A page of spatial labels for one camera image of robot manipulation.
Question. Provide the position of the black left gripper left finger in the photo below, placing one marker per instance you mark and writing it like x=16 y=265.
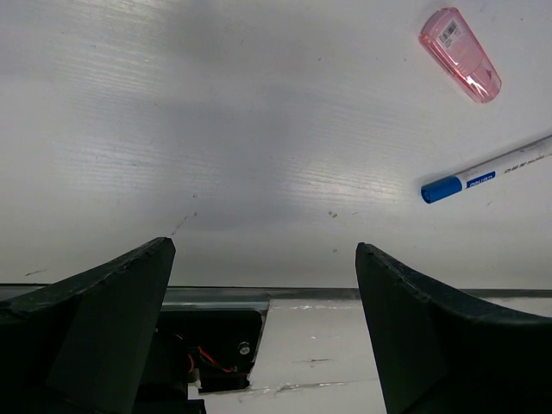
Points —
x=80 y=345

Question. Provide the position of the pink translucent case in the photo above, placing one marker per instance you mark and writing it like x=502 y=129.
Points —
x=453 y=45

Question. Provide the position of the blue white marker pen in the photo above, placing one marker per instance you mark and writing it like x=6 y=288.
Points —
x=486 y=171

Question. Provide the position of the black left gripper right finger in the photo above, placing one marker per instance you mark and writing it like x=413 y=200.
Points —
x=440 y=350

